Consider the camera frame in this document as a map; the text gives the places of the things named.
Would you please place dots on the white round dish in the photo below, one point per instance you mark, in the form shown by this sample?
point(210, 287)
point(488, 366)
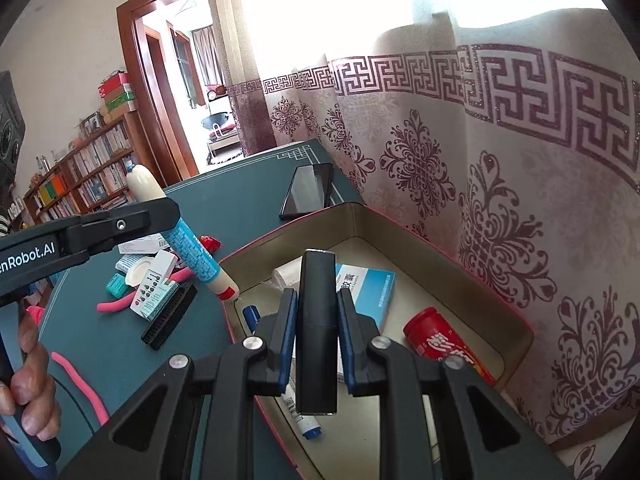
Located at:
point(137, 272)

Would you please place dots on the black comb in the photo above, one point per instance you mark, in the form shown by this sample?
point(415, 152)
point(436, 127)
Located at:
point(167, 317)

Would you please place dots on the sausage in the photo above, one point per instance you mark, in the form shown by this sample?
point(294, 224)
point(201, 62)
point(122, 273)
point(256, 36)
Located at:
point(195, 250)

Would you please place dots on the white remote control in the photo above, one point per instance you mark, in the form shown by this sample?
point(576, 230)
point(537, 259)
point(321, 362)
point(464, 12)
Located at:
point(162, 265)

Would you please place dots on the pink fabric item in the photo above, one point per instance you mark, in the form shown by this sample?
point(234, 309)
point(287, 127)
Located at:
point(35, 316)

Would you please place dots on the patterned curtain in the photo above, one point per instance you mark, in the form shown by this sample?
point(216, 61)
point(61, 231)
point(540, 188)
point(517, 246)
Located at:
point(500, 160)

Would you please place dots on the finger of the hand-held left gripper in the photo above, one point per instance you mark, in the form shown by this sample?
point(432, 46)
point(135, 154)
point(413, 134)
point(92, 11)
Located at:
point(120, 225)

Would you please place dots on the pink foam rod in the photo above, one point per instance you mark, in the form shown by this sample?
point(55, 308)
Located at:
point(85, 390)
point(115, 305)

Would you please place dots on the small teal packet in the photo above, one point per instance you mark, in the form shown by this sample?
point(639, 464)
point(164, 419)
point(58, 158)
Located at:
point(117, 285)

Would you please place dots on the long white box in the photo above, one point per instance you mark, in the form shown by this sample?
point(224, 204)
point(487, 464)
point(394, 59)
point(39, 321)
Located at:
point(145, 244)

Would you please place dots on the white chair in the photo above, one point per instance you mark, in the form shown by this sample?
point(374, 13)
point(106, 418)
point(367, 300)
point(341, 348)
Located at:
point(220, 135)

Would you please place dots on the white and green carton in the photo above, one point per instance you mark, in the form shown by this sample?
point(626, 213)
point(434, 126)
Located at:
point(155, 305)

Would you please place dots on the blue and white tissue pack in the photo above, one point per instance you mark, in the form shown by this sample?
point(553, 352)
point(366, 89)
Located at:
point(125, 262)

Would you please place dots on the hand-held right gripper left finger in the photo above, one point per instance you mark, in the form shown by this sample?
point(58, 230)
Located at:
point(287, 330)

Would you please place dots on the red cylindrical bottle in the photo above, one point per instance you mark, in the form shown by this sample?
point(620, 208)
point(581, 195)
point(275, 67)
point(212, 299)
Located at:
point(435, 335)

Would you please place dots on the wooden bookshelf with books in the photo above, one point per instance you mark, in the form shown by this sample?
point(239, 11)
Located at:
point(100, 160)

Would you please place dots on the black smartphone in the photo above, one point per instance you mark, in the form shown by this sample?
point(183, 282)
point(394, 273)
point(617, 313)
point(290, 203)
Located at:
point(307, 190)

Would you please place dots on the blue and white marker pen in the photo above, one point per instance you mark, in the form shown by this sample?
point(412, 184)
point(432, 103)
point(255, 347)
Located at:
point(302, 422)

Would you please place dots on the red snack packet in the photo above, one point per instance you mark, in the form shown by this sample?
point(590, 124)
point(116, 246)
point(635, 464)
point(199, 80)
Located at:
point(209, 243)

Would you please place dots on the framed photo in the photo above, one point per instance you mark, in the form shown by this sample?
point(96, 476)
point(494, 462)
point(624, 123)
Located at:
point(89, 124)

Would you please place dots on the black loudspeaker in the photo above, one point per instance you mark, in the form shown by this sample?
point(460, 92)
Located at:
point(10, 130)

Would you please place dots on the blue and white medicine box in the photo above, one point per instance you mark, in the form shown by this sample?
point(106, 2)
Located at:
point(370, 290)

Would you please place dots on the white tissue packet red print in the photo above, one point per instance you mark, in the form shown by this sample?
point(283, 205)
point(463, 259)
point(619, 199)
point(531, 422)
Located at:
point(287, 272)

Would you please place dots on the green gift box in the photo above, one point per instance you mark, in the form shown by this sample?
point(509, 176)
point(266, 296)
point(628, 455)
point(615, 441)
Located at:
point(120, 101)

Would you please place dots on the person's left hand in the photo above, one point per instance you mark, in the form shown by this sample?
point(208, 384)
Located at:
point(37, 395)

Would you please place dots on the wooden door frame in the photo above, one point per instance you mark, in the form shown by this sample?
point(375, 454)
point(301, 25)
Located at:
point(150, 85)

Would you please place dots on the red tin box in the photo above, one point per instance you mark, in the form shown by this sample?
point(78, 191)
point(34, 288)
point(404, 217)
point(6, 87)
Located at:
point(360, 220)

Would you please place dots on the red gift box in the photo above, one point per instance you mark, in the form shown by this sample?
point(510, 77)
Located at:
point(114, 82)

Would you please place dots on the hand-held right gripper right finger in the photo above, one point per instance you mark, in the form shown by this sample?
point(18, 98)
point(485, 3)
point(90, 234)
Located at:
point(345, 330)

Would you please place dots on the black rectangular case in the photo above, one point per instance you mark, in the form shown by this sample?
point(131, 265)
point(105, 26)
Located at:
point(317, 310)

